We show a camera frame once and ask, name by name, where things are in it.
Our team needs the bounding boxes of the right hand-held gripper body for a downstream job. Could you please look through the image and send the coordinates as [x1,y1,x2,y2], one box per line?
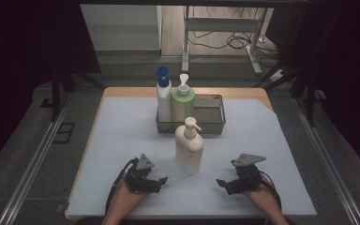
[231,153,267,193]

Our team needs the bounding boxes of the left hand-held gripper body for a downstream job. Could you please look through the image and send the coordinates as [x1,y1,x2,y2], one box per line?
[125,153,158,194]

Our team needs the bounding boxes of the cream pump bottle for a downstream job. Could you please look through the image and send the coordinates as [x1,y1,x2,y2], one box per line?
[174,116,205,175]

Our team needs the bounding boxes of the grey metal mesh basket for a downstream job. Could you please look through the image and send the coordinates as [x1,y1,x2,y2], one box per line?
[155,93,226,135]

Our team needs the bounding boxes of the green pump bottle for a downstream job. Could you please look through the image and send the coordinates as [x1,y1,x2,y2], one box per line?
[171,73,197,124]

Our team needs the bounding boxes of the white bottle with blue pump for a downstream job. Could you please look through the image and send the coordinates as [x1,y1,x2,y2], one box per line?
[155,65,173,123]

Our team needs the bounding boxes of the person's left hand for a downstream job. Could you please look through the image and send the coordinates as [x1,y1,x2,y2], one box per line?
[112,179,148,214]

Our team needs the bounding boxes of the person's right hand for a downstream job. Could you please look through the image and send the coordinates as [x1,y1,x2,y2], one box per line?
[242,174,280,215]

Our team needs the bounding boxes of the black tripod stand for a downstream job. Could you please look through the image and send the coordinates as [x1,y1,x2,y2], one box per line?
[50,60,105,123]
[252,59,319,128]

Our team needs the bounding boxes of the white cabinet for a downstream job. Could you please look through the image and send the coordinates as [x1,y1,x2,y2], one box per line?
[80,4,163,53]

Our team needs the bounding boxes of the white metal stand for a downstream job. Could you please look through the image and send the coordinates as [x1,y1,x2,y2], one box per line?
[181,5,263,76]

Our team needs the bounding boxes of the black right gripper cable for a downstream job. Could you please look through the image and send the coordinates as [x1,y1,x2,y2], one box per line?
[258,170,283,211]

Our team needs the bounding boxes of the metal floor rail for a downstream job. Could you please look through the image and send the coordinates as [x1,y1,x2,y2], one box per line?
[0,93,73,225]
[292,97,360,225]

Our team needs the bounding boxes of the black floor cables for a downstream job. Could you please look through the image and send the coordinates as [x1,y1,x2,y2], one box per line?
[188,6,280,68]

